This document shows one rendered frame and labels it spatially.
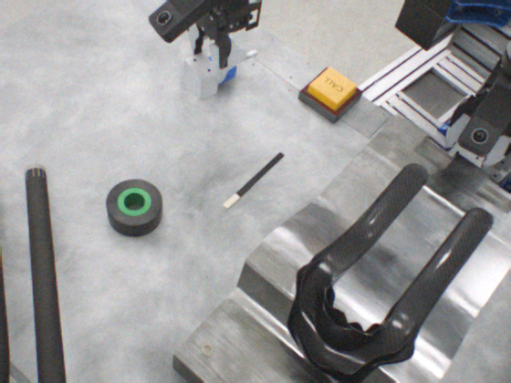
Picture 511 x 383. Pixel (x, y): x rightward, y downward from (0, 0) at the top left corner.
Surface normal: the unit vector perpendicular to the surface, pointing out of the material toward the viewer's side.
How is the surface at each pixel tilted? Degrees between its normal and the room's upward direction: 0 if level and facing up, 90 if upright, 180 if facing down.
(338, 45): 0
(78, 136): 0
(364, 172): 3
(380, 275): 28
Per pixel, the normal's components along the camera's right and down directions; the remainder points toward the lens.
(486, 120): -0.20, -0.11
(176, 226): 0.11, -0.53
